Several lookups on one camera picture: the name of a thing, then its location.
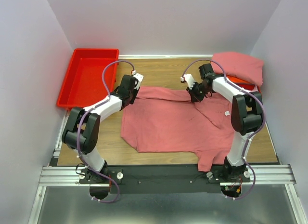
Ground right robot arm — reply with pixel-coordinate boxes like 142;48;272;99
181;63;266;182

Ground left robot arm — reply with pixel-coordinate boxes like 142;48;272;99
62;71;143;184

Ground pink t-shirt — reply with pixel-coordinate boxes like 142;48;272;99
121;87;234;171

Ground red plastic bin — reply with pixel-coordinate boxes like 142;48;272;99
56;48;119;110

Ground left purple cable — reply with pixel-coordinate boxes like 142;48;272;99
76;60;137;203

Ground folded pink shirt on stack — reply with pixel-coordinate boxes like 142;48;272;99
211;52;264;86

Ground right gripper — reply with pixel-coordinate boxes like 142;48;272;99
186;81;210;103

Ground folded bottom red shirt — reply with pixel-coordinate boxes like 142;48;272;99
239;83;260;92

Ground purple cable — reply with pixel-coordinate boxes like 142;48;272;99
76;60;137;203
182;59;267;200

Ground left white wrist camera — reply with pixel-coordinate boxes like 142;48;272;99
131;70;144;90

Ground folded orange shirt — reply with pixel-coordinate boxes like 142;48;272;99
227;75;253;85

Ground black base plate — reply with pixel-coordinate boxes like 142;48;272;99
77;165;251;198

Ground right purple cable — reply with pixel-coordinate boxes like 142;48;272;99
182;59;267;200

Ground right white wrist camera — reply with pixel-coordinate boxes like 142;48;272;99
180;74;196;90

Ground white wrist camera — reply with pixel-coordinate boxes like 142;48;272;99
180;74;196;90
131;70;144;90

